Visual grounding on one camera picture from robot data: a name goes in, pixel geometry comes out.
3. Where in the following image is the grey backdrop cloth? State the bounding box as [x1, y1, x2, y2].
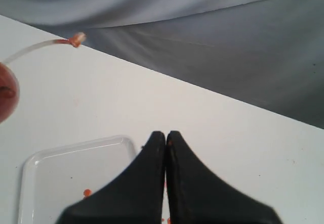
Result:
[1, 0, 323, 128]

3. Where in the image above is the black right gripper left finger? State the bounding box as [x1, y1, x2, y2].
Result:
[56, 131, 166, 224]

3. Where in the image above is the red sauce squeeze bottle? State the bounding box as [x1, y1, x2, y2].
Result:
[1, 32, 86, 122]

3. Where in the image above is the white rectangular plastic tray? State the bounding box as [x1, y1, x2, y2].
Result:
[18, 136, 137, 223]

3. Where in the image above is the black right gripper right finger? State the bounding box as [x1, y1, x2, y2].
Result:
[166, 131, 280, 223]

